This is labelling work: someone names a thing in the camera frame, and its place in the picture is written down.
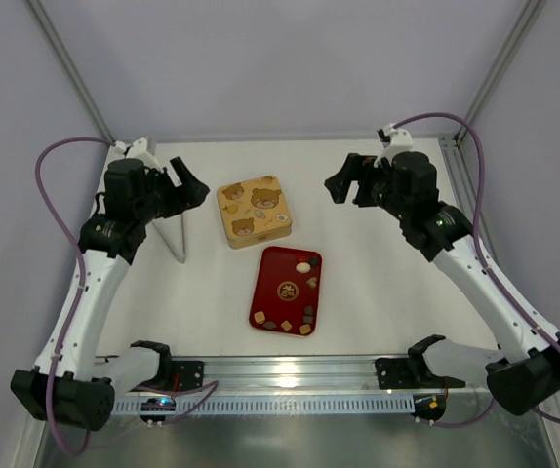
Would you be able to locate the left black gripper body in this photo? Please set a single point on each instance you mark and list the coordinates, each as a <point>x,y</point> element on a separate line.
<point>174,190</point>

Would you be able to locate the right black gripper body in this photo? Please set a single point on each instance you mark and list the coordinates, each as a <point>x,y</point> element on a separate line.
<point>358,178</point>

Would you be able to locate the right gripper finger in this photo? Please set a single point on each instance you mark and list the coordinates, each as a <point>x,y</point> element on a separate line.
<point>354,169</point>
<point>368,193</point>

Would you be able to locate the silver tin lid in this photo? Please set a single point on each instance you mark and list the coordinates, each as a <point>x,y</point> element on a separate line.
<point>259,202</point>

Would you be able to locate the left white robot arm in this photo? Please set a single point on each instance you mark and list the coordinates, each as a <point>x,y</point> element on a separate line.
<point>64,384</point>

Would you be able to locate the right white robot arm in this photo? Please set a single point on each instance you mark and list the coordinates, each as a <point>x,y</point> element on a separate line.
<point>524,369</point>

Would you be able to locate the gold chocolate tin box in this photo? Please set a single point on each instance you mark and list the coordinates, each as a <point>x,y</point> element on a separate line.
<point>243,236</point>

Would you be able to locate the white oval chocolate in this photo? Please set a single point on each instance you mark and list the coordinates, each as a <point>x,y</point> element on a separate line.
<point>303,267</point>

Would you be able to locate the caramel square chocolate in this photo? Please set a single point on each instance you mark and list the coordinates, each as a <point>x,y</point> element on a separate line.
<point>259,317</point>

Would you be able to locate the gold leaf-embossed square chocolate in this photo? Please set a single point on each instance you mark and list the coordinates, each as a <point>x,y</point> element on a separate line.
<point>286,326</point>

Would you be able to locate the red rectangular tray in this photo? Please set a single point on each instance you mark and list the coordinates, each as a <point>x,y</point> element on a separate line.
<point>281,291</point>

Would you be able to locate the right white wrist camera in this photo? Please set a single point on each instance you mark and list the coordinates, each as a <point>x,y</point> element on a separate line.
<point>395,141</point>

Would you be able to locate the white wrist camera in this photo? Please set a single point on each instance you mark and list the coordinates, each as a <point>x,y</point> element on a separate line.
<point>395,141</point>
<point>141,149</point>

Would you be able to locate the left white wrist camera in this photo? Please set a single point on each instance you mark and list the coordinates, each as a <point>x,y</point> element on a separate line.
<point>141,149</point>

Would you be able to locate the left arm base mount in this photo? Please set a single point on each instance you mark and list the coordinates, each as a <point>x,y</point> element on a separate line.
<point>186,375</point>

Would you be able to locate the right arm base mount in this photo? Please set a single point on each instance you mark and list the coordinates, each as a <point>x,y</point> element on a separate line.
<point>394,373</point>

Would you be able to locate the aluminium rail frame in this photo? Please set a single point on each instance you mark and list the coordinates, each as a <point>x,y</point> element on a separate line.
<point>300,373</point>

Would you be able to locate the perforated cable duct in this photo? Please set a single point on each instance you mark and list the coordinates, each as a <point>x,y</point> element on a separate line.
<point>223,403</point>

